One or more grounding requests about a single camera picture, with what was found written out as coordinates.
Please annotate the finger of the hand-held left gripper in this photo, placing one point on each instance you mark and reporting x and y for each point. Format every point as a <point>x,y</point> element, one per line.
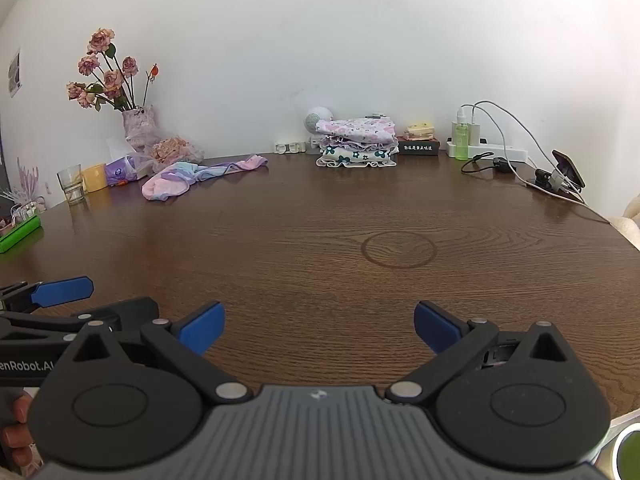
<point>135,310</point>
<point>62,290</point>

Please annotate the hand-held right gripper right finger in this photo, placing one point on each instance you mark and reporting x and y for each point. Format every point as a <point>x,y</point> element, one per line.
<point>435,327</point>

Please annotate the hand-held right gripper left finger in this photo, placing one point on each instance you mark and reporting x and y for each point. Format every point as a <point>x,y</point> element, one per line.
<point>202,327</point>

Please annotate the pink and blue mesh garment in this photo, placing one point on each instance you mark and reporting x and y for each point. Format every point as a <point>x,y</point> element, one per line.
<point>165,185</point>

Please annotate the stack of folded floral clothes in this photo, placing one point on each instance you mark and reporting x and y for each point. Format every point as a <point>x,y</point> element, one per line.
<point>350,158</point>

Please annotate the person's left hand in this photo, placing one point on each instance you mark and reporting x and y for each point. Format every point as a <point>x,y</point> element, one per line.
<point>20,410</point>

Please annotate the green box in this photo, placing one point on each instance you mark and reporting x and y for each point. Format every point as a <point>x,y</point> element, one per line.
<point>17,237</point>

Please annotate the clear drinking glass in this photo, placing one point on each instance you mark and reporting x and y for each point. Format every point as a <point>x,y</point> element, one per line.
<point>71,185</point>

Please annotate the yellow cup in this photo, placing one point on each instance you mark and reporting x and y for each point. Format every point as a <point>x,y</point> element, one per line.
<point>94,177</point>

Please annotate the purple packet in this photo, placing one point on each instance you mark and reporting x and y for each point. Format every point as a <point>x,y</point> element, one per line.
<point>119,170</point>

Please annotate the clear bag of snacks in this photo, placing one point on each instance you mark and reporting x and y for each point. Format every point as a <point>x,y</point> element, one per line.
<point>170,150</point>

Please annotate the black and red printed box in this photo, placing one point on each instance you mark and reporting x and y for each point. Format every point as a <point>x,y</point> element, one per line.
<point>417,147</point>

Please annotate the wrapped flower vase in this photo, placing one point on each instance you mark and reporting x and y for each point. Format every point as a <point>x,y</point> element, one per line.
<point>140,125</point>

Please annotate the white power strip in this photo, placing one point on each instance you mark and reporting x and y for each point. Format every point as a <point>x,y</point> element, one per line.
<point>500,152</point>

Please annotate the green spray bottle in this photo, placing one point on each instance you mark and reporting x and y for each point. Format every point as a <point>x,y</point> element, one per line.
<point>461,140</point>

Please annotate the yellow snack packets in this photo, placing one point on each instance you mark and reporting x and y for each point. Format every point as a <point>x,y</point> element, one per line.
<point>419,131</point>

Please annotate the white charger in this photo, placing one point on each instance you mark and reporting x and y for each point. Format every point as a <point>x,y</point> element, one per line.
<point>475,132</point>

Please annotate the small white plastic holder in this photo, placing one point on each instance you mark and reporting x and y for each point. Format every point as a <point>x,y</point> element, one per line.
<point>290,147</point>

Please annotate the pink floral folded cloth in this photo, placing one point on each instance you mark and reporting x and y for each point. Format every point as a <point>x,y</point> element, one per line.
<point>360,132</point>

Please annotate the phone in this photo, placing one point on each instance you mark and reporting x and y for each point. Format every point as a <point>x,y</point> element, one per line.
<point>570,167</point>

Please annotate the cream knitted sweater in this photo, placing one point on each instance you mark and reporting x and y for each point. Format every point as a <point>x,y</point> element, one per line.
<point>627,230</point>

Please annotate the dried rose bouquet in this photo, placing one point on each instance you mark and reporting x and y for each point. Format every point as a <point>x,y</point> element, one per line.
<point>112,80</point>

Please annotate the black and white device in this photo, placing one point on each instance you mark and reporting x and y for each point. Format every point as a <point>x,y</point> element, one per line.
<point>375,116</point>

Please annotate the white round speaker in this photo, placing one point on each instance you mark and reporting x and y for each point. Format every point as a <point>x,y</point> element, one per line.
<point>315,119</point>

